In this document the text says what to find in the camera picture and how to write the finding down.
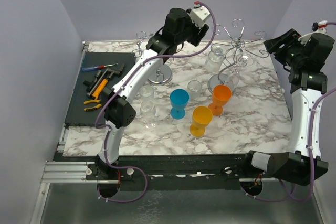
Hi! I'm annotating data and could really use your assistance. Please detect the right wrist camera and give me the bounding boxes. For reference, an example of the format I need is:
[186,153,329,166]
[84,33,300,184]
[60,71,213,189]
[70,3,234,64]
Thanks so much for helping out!
[298,20,328,45]

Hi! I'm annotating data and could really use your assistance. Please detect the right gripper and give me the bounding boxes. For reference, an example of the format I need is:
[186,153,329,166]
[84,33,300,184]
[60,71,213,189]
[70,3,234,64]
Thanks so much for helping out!
[265,28,308,68]

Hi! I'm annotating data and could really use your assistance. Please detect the orange plastic goblet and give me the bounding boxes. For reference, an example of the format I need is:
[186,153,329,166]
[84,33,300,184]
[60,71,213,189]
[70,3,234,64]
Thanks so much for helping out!
[208,84,232,116]

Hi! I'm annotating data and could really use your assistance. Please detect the yellow handled pliers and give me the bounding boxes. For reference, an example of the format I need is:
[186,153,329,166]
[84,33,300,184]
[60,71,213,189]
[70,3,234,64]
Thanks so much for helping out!
[83,100,102,112]

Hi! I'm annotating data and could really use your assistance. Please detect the dark tool mat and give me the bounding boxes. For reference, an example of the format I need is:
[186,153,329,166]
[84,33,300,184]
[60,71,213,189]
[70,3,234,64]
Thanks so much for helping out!
[65,52,135,127]

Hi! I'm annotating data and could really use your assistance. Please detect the clear stemmed wine glass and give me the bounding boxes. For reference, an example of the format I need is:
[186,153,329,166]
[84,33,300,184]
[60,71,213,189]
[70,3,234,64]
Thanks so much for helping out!
[140,100,156,129]

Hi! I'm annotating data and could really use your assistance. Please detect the blue handled screwdriver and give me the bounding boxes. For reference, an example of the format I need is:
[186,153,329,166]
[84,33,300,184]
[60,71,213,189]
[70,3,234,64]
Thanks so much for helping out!
[81,63,118,72]

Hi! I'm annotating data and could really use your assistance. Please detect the scrolled chrome glass rack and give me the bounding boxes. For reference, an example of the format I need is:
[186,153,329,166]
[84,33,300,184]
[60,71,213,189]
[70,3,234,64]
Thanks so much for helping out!
[207,18,269,92]

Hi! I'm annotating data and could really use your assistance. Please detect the clear ribbed wine glass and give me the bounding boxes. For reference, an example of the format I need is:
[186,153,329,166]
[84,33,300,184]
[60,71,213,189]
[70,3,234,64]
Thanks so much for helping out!
[139,84,155,102]

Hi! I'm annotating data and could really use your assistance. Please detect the yellow plastic goblet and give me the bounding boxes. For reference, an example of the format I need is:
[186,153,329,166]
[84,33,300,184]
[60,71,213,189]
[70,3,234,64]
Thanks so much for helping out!
[190,106,213,137]

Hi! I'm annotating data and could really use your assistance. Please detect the blue plastic goblet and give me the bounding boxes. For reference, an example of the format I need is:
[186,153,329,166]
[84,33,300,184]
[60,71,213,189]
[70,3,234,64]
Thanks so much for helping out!
[170,89,190,120]

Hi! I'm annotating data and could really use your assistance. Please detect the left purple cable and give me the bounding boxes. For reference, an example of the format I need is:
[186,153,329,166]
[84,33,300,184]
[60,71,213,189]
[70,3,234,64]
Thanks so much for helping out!
[94,1,218,204]

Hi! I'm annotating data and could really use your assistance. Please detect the aluminium rail frame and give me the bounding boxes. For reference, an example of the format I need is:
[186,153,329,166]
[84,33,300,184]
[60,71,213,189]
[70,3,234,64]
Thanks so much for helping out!
[28,40,98,224]

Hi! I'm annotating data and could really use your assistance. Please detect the black orange hammer tool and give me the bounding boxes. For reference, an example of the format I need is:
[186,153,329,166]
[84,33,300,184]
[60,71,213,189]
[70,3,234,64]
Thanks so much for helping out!
[87,63,125,100]

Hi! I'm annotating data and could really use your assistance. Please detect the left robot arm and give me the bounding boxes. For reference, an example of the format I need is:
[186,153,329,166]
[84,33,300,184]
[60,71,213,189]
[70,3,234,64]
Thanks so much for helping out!
[96,2,216,179]

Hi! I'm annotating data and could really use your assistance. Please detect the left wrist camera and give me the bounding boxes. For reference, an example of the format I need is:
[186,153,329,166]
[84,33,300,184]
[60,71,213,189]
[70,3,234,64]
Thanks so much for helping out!
[189,1,211,29]

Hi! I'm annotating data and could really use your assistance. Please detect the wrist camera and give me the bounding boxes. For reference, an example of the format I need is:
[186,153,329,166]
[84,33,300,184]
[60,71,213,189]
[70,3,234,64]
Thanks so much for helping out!
[298,20,328,45]
[189,1,211,29]

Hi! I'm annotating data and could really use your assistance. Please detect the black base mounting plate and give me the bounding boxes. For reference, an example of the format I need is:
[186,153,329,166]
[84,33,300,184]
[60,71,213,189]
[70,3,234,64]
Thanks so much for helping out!
[52,153,274,192]

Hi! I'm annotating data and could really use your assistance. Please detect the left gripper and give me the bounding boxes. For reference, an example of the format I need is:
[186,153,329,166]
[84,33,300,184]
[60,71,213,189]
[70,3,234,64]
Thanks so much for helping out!
[174,9,208,46]

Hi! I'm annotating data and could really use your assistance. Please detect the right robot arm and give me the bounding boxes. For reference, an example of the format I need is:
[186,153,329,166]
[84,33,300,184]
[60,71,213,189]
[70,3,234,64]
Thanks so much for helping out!
[241,25,335,186]

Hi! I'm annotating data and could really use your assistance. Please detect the short ribbed clear glass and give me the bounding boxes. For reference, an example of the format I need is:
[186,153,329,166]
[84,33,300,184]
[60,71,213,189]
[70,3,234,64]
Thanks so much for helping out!
[187,80,202,101]

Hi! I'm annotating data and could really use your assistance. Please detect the tall clear flute glass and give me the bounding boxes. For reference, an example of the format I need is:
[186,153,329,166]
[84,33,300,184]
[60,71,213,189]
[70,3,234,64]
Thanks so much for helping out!
[225,52,254,92]

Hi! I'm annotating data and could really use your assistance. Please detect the round chrome glass rack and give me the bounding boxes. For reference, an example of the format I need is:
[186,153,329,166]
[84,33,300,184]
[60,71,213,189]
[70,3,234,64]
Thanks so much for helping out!
[132,31,174,86]

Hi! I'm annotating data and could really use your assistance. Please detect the small clear wine glass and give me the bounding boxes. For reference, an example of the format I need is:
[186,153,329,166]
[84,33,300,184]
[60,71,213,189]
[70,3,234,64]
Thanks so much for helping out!
[205,44,225,72]

